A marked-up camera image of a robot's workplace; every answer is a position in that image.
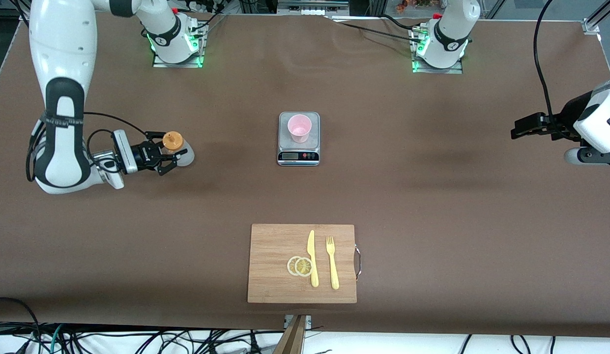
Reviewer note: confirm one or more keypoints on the wooden cutting board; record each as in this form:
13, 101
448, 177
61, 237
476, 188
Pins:
270, 285

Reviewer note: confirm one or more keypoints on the silver digital kitchen scale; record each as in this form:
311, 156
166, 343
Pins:
299, 156

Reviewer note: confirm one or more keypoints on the yellow plastic knife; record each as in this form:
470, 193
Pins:
314, 275

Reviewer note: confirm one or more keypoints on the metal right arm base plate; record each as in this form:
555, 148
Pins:
159, 63

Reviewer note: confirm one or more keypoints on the metal table edge bracket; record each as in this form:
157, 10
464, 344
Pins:
308, 322

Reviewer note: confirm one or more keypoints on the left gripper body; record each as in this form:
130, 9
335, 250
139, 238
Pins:
568, 114

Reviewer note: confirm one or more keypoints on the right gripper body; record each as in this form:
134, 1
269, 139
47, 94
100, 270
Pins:
141, 156

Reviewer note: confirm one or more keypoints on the brown table cover sheet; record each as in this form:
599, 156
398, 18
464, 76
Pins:
88, 221

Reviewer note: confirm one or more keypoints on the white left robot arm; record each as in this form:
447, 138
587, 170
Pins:
447, 39

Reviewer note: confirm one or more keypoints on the yellow plastic fork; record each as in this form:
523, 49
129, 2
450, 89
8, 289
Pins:
334, 275

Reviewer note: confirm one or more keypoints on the aluminium frame profile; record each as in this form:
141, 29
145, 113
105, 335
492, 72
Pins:
597, 19

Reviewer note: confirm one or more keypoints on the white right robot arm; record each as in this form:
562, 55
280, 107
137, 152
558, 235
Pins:
64, 49

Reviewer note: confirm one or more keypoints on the wooden post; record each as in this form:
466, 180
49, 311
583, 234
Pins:
292, 339

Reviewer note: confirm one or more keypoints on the pink plastic cup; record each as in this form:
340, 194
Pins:
300, 129

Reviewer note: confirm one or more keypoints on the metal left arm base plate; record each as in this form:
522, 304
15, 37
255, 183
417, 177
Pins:
457, 70

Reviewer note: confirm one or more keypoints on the lemon slice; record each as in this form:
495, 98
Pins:
303, 267
290, 266

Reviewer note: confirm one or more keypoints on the translucent sauce bottle orange cap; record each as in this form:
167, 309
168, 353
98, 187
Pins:
173, 141

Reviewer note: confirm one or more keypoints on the white power strip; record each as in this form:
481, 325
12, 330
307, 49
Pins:
309, 11

